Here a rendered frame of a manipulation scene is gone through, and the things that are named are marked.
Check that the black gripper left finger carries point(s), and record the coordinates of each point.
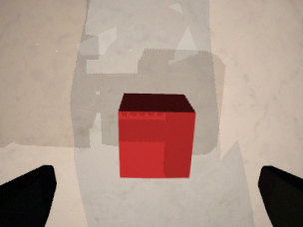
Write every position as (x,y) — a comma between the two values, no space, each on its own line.
(27,200)

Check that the red block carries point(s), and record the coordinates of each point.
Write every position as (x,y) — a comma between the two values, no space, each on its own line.
(155,135)

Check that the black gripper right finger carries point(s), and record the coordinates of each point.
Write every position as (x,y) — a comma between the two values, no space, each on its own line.
(282,195)

